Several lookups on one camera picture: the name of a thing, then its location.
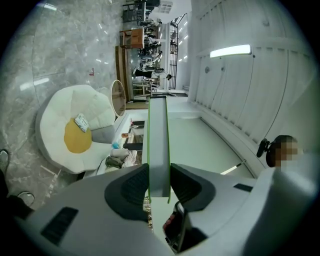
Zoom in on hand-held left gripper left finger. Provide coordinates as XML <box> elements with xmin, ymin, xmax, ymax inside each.
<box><xmin>22</xmin><ymin>163</ymin><xmax>176</xmax><ymax>256</ymax></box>

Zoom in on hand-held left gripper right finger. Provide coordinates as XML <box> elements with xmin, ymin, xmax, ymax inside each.
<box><xmin>170</xmin><ymin>163</ymin><xmax>263</xmax><ymax>256</ymax></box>

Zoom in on green notebook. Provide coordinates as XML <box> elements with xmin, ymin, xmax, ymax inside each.
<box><xmin>146</xmin><ymin>96</ymin><xmax>172</xmax><ymax>205</ymax></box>

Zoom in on white flower-shaped pouf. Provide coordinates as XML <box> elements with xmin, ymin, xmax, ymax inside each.
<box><xmin>34</xmin><ymin>84</ymin><xmax>119</xmax><ymax>175</ymax></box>

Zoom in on person's left hand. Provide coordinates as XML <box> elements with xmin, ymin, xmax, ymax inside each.
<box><xmin>162</xmin><ymin>211</ymin><xmax>179</xmax><ymax>237</ymax></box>

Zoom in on olive green bag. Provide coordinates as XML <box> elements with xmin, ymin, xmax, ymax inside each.
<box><xmin>104</xmin><ymin>156</ymin><xmax>126</xmax><ymax>170</ymax></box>

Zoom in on pink garment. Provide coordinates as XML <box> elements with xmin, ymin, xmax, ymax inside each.
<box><xmin>122</xmin><ymin>149</ymin><xmax>138</xmax><ymax>167</ymax></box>

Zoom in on beige handbag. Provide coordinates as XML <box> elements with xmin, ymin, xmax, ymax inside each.
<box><xmin>109</xmin><ymin>148</ymin><xmax>131</xmax><ymax>161</ymax></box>

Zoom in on person's white shoe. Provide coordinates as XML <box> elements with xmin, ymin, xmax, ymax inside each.
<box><xmin>0</xmin><ymin>148</ymin><xmax>11</xmax><ymax>173</ymax></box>
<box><xmin>17</xmin><ymin>191</ymin><xmax>35</xmax><ymax>207</ymax></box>

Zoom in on person's black trousers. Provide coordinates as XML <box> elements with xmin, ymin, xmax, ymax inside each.
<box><xmin>0</xmin><ymin>169</ymin><xmax>35</xmax><ymax>222</ymax></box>

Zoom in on white tissue packet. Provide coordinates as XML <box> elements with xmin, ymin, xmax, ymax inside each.
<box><xmin>74</xmin><ymin>112</ymin><xmax>90</xmax><ymax>133</ymax></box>

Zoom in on round beige tub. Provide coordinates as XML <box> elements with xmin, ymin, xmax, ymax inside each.
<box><xmin>109</xmin><ymin>79</ymin><xmax>127</xmax><ymax>118</ymax></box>

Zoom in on white chair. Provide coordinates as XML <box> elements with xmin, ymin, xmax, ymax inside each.
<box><xmin>132</xmin><ymin>79</ymin><xmax>154</xmax><ymax>98</ymax></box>

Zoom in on ceiling light bar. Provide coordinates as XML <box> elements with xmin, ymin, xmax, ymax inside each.
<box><xmin>209</xmin><ymin>44</ymin><xmax>252</xmax><ymax>59</ymax></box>

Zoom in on black metal railing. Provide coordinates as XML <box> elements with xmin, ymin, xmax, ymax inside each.
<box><xmin>169</xmin><ymin>13</ymin><xmax>188</xmax><ymax>90</ymax></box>

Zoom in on wooden cabinet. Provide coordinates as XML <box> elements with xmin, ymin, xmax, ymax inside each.
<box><xmin>119</xmin><ymin>27</ymin><xmax>145</xmax><ymax>50</ymax></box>

